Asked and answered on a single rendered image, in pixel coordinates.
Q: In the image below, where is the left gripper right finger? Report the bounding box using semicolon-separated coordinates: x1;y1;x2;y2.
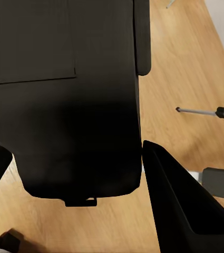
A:
142;140;224;253

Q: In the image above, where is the camera tripod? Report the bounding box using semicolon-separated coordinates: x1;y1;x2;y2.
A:
142;107;224;198

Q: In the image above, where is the digital camera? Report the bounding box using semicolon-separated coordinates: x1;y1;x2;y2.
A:
0;0;151;207

